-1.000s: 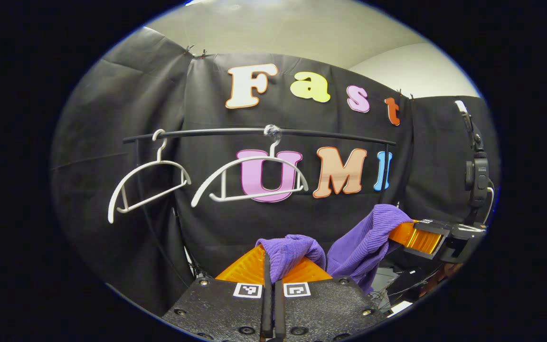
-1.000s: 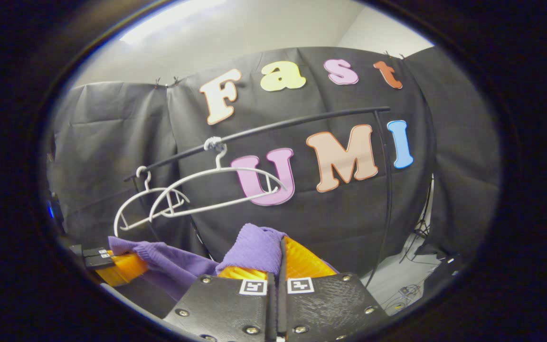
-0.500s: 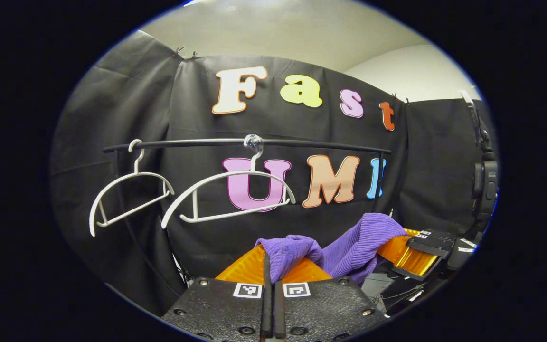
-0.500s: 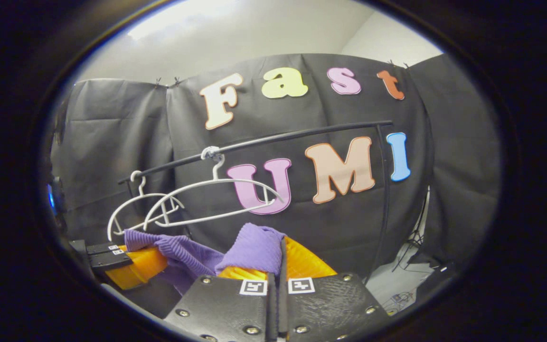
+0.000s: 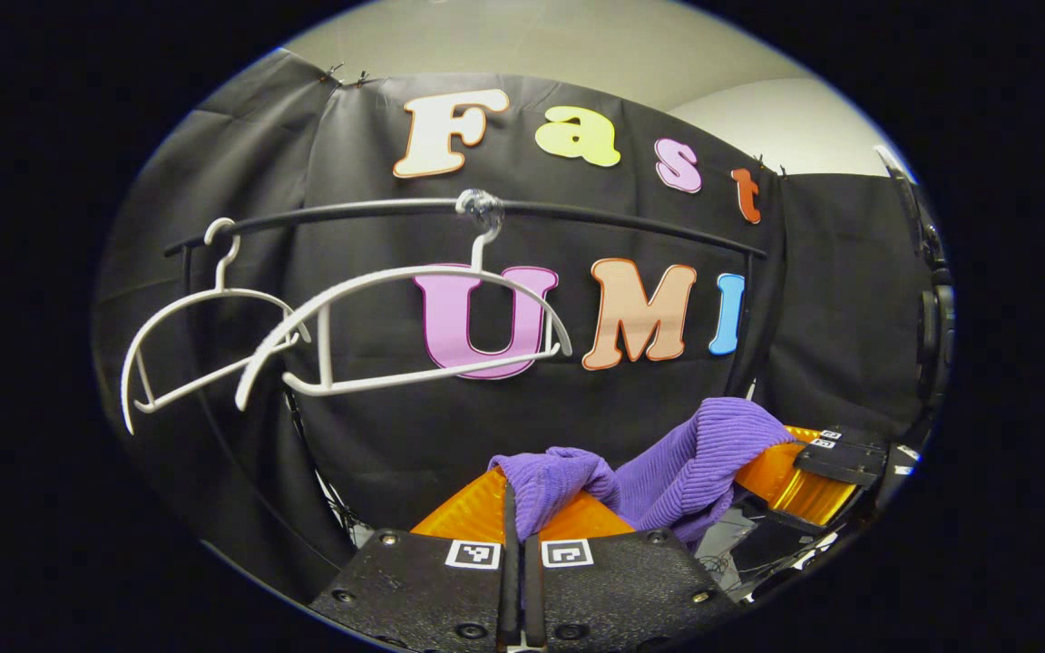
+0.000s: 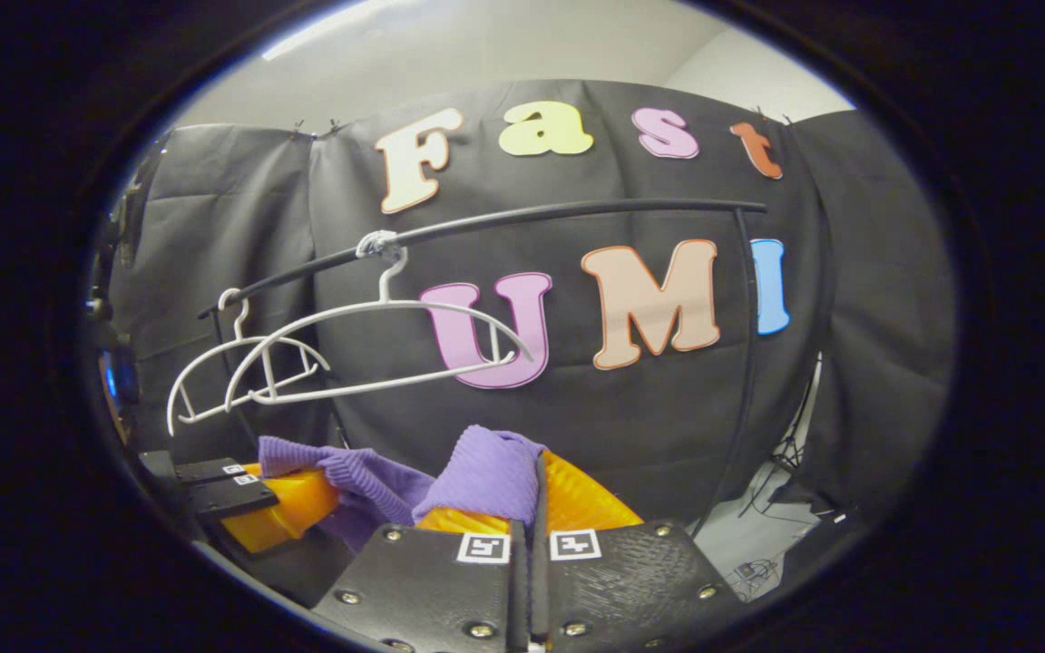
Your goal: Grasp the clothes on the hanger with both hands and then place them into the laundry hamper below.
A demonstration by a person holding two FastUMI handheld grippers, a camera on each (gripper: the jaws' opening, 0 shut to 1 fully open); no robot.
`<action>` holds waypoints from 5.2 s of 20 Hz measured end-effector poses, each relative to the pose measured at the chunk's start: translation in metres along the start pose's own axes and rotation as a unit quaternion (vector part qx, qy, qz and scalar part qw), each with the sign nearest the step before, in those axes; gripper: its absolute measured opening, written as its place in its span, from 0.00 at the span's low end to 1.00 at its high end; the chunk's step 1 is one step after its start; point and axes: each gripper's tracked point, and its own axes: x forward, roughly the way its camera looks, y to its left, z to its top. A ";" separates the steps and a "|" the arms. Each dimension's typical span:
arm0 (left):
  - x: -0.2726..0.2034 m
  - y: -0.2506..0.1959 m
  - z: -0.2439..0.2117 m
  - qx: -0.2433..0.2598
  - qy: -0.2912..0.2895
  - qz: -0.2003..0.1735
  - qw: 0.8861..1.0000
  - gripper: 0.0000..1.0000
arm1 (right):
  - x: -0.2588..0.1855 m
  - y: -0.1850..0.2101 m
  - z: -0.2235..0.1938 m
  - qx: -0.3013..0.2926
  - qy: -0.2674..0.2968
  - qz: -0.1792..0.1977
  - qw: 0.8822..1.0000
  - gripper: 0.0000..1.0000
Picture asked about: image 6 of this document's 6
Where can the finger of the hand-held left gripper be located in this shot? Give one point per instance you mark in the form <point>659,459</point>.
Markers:
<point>214,470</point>
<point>287,508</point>

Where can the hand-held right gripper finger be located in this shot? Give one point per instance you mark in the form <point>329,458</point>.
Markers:
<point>542,544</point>
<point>520,589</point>

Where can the purple knitted shirt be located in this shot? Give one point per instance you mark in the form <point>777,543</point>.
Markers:
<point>495,472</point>

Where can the white plastic hanger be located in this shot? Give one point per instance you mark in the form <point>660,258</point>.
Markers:
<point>384,288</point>
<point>238,326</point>

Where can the black clothes rack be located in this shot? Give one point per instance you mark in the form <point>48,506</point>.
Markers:
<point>577,210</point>

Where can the black tripod stand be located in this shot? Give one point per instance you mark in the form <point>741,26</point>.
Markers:
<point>795,444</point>

